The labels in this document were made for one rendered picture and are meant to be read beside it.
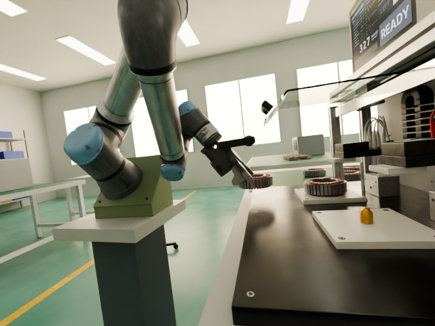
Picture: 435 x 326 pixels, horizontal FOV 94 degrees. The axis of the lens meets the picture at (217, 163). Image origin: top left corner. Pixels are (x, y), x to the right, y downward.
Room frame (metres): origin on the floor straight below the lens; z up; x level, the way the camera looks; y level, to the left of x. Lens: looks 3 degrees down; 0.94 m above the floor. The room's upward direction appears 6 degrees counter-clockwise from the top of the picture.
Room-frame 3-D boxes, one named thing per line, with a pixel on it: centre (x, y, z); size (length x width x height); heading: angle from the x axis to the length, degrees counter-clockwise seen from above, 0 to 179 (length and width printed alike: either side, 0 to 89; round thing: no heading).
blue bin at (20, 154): (5.05, 5.12, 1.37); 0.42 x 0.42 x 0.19; 78
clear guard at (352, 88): (0.58, -0.31, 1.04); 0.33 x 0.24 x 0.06; 78
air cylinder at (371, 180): (0.56, -0.45, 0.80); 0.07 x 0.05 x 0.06; 168
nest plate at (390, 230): (0.36, -0.26, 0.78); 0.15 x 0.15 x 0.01; 78
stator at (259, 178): (0.66, -0.11, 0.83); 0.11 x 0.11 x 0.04
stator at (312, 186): (0.59, -0.31, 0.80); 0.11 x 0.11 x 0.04
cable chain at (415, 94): (0.51, -0.52, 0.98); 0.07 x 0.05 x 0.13; 168
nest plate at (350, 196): (0.59, -0.31, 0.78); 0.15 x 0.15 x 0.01; 78
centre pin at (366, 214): (0.36, -0.26, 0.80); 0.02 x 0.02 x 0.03
